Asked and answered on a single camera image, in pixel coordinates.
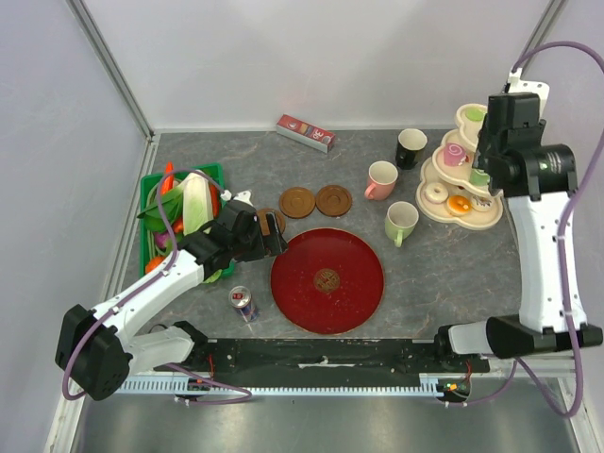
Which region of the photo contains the green macaron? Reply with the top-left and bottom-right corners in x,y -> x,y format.
464,107 -> 485,123

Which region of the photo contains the brown coaster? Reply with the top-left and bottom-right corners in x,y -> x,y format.
257,208 -> 286,236
315,185 -> 352,217
279,187 -> 315,219

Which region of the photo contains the green swirl cake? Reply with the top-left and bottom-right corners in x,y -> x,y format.
469,169 -> 490,187

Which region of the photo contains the dark red round tray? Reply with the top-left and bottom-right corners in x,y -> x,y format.
270,227 -> 385,335

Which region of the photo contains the pink swirl cake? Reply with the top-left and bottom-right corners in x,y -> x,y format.
443,143 -> 467,167

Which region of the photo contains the orange glazed donut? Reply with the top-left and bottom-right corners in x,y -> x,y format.
445,195 -> 472,217

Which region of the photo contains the white ring donut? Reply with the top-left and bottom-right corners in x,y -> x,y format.
424,182 -> 449,205

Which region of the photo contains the black mug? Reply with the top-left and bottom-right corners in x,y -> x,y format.
395,128 -> 428,170

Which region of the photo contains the pink mug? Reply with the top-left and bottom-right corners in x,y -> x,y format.
364,160 -> 398,201

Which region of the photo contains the green mug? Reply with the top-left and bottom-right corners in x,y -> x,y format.
385,201 -> 419,248

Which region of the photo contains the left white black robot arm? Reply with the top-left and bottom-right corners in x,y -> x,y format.
55,199 -> 287,401

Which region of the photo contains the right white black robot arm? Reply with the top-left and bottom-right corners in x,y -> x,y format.
431,92 -> 603,372

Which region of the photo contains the toy napa cabbage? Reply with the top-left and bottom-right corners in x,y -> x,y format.
138,172 -> 222,274

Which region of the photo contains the energy drink can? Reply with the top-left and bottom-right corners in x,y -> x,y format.
228,285 -> 259,323

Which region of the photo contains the green plastic basket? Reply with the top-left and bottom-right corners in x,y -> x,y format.
139,162 -> 235,283

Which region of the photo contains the toy orange carrot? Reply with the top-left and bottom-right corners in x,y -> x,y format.
159,161 -> 175,196

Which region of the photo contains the cream three tier stand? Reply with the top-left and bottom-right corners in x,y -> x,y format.
416,104 -> 503,230

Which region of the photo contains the red snack box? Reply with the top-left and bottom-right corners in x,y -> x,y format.
276,114 -> 335,153

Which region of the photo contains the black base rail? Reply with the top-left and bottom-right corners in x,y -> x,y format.
180,338 -> 490,377

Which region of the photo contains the white cable duct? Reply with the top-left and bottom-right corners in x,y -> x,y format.
115,375 -> 471,402

